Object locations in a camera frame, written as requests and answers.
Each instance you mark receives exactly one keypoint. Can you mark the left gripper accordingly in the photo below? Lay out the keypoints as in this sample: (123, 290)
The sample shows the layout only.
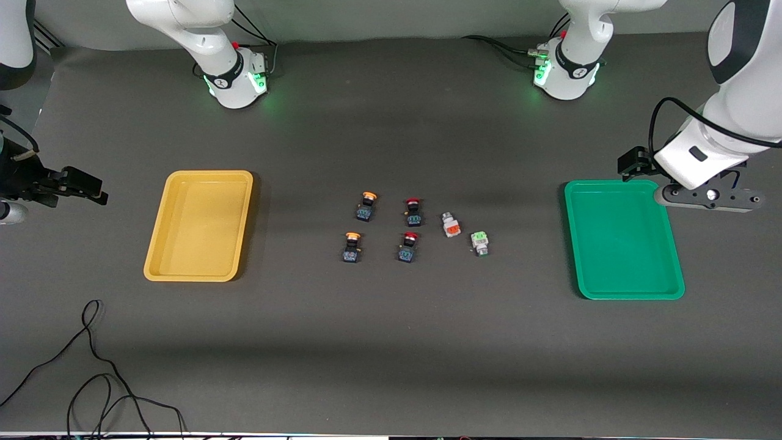
(635, 161)

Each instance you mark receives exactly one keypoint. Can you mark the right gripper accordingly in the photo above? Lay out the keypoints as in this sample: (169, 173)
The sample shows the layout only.
(24, 177)

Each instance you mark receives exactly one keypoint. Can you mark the green white square button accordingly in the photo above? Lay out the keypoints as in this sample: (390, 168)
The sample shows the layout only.
(479, 241)

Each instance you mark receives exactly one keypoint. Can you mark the orange white square button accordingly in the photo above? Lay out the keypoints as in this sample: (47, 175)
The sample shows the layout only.
(451, 227)

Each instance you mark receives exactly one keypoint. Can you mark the yellow push button switch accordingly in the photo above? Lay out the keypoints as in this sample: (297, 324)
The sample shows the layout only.
(365, 211)
(350, 253)

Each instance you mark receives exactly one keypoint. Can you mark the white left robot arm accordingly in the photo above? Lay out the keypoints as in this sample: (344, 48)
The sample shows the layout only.
(574, 36)

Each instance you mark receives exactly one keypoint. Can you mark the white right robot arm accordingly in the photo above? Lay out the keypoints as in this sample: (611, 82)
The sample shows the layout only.
(201, 30)

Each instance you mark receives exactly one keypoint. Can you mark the green plastic tray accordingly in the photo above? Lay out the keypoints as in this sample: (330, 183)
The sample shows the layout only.
(617, 244)

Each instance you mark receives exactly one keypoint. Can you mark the yellow plastic tray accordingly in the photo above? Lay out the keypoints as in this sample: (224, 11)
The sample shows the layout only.
(198, 244)

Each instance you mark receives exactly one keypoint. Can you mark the dark grey table mat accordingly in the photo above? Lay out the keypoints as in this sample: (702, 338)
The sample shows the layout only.
(391, 342)

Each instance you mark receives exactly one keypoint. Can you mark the aluminium frame rail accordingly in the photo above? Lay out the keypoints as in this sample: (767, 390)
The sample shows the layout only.
(46, 36)

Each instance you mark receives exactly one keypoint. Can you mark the red push button switch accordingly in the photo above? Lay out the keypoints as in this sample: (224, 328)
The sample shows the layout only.
(413, 215)
(407, 252)

